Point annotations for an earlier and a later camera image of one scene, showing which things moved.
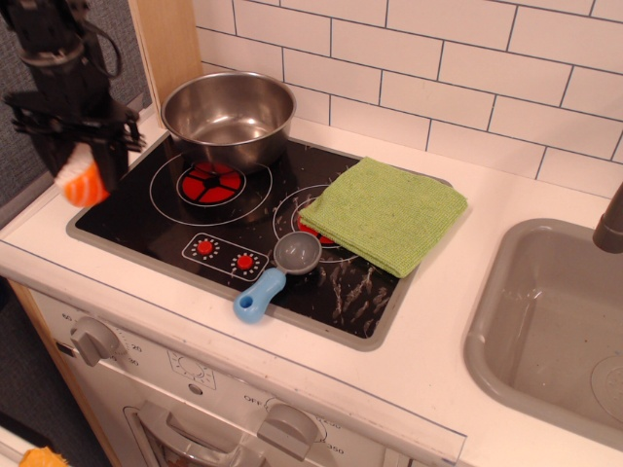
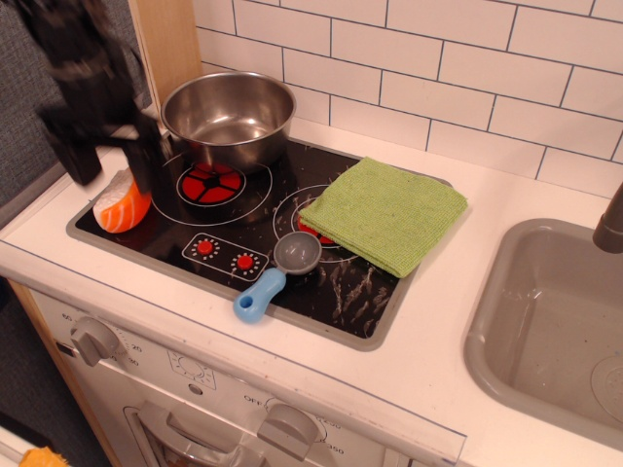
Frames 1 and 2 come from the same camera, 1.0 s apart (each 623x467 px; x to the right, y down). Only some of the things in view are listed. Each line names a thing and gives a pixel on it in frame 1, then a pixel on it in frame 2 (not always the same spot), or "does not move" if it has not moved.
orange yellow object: (42, 457) does not move
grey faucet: (608, 233) does not move
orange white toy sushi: (81, 178) → (123, 207)
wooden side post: (169, 45) does not move
